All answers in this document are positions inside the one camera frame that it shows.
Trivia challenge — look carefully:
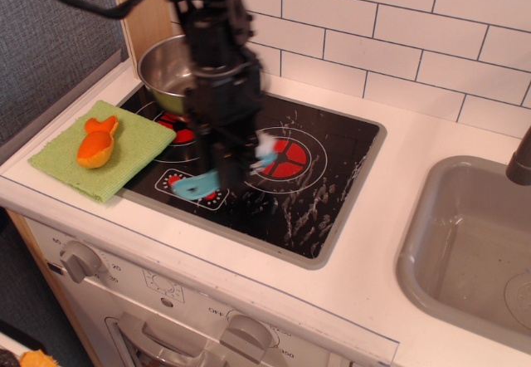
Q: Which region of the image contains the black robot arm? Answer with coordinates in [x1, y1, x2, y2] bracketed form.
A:
[120, 0, 264, 194]

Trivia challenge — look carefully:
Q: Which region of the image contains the green microfiber cloth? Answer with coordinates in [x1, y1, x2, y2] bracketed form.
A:
[28, 100, 176, 203]

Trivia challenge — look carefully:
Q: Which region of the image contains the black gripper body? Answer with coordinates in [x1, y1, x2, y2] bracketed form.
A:
[182, 49, 266, 144]

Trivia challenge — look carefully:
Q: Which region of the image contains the grey right oven knob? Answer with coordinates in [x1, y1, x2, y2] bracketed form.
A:
[220, 315, 273, 364]

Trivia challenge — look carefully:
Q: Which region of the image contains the grey oven door handle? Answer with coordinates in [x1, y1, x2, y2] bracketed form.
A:
[117, 313, 229, 366]

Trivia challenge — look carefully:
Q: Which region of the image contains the stainless steel pot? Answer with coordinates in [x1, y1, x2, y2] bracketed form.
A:
[137, 34, 233, 115]

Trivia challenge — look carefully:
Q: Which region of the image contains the grey toy sink basin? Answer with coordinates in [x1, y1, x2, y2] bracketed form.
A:
[397, 155, 530, 353]

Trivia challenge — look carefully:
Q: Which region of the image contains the grey faucet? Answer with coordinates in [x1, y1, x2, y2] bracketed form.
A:
[505, 128, 531, 186]

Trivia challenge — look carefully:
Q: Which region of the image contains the black toy stovetop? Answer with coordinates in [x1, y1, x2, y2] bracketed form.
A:
[120, 88, 387, 270]

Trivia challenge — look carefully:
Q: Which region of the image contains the grey left oven knob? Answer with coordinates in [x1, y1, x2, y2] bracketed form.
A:
[60, 241, 102, 283]

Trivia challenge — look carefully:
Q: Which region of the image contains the orange object bottom corner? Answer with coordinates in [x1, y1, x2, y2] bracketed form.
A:
[19, 350, 59, 367]

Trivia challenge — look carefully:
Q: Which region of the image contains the blue scrubber brush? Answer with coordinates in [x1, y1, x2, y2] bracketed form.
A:
[168, 132, 277, 201]

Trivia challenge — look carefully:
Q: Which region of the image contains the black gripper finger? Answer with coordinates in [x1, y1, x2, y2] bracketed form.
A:
[197, 128, 258, 188]

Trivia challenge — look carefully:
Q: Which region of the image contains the orange plush fish toy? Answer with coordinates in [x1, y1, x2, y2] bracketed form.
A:
[76, 115, 119, 169]

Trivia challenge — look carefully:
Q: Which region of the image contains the grey oven knob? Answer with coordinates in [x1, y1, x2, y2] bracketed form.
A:
[60, 241, 102, 283]
[220, 315, 273, 364]

